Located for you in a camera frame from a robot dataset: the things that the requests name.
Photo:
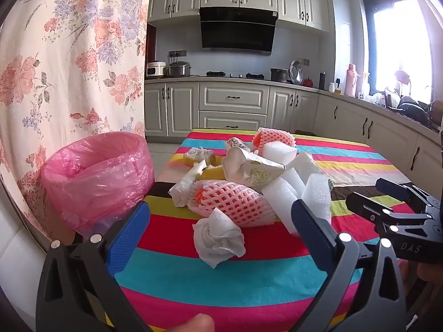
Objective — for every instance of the floral curtain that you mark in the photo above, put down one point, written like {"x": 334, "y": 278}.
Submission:
{"x": 69, "y": 58}

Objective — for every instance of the pink foam fruit net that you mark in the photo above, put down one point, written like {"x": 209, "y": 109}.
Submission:
{"x": 235, "y": 204}
{"x": 277, "y": 137}

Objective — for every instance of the white rice cooker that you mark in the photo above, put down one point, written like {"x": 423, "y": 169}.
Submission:
{"x": 155, "y": 70}

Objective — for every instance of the black bottle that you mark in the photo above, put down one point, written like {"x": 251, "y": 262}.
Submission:
{"x": 322, "y": 81}

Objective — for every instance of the wall outlet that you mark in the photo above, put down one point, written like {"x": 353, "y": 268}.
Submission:
{"x": 304, "y": 61}
{"x": 177, "y": 54}

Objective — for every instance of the white foam block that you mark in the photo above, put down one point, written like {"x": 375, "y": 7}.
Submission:
{"x": 280, "y": 154}
{"x": 283, "y": 186}

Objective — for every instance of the pink thermos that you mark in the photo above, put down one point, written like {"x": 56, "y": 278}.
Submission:
{"x": 350, "y": 83}

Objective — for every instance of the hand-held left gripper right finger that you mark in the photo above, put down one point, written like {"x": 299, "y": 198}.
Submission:
{"x": 305, "y": 222}

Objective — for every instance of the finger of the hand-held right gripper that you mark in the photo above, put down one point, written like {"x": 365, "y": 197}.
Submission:
{"x": 370, "y": 207}
{"x": 405, "y": 193}

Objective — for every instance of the kitchen window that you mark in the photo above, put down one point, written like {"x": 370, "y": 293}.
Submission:
{"x": 398, "y": 41}

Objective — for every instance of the steel rice cooker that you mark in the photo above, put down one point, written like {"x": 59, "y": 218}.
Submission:
{"x": 179, "y": 70}

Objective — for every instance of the white plastic packet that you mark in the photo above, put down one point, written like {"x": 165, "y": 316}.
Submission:
{"x": 181, "y": 188}

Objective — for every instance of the person's right hand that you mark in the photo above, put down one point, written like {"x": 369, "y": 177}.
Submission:
{"x": 427, "y": 280}

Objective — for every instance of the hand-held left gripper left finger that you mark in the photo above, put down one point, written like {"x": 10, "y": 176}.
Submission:
{"x": 128, "y": 235}

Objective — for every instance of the black cooking pot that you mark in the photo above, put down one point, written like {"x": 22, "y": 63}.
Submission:
{"x": 279, "y": 75}

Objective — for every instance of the crumpled green print paper cup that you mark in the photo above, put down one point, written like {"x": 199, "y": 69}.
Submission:
{"x": 252, "y": 171}

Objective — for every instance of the striped colourful tablecloth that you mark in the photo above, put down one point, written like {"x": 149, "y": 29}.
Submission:
{"x": 242, "y": 283}

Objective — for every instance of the black range hood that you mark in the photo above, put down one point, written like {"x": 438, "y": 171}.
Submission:
{"x": 237, "y": 31}

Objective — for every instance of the white foam wrap roll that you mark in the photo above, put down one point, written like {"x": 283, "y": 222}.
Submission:
{"x": 318, "y": 193}

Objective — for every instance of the white foam sheet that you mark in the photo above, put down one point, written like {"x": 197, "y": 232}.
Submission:
{"x": 301, "y": 166}

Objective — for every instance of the clear spray bottle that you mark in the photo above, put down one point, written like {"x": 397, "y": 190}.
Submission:
{"x": 364, "y": 88}

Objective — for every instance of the white tissue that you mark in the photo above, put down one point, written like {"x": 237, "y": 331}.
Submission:
{"x": 218, "y": 242}

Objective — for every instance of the black gas stove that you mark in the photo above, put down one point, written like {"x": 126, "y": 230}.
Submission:
{"x": 235, "y": 74}

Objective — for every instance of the person's left hand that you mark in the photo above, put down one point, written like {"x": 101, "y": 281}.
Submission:
{"x": 190, "y": 324}

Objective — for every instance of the dish rack with dishes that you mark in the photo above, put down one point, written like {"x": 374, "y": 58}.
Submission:
{"x": 412, "y": 109}

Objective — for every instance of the trash bin with pink bag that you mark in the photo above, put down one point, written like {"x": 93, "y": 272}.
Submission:
{"x": 97, "y": 179}

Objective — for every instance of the small red pot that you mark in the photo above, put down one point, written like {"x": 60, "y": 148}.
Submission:
{"x": 308, "y": 82}

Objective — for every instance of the small white container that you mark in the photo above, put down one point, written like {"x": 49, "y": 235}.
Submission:
{"x": 332, "y": 87}

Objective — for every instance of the white lower kitchen cabinets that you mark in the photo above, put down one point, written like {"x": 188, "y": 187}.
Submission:
{"x": 232, "y": 100}

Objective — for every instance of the steel pot lid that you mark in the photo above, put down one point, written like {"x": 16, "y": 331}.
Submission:
{"x": 296, "y": 72}

